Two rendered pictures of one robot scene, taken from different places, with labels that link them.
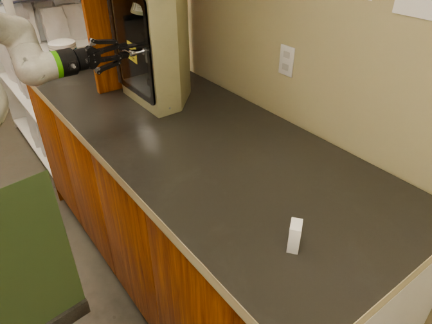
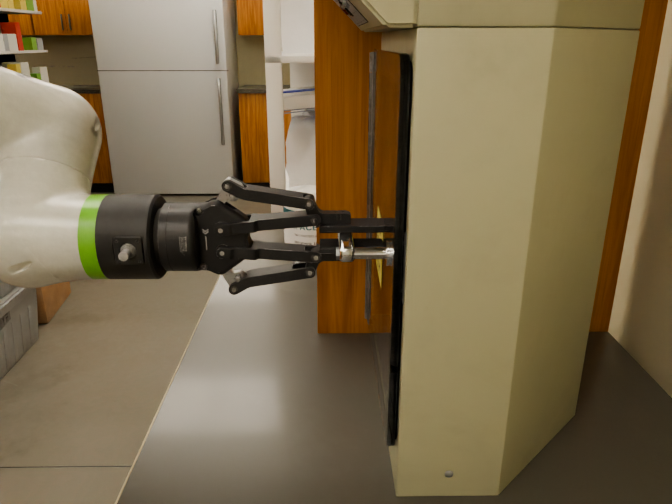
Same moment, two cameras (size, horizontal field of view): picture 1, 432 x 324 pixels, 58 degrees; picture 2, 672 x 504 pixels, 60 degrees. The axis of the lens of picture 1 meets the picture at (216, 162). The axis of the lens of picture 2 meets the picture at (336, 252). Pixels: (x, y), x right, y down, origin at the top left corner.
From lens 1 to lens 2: 100 cm
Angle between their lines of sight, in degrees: 35
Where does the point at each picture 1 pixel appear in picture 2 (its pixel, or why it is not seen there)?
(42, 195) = not seen: outside the picture
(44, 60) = (44, 215)
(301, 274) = not seen: outside the picture
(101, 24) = (355, 155)
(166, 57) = (466, 294)
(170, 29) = (499, 189)
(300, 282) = not seen: outside the picture
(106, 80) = (341, 302)
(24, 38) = (25, 143)
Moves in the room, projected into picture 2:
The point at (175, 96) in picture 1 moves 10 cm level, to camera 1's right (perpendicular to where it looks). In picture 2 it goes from (478, 440) to (579, 481)
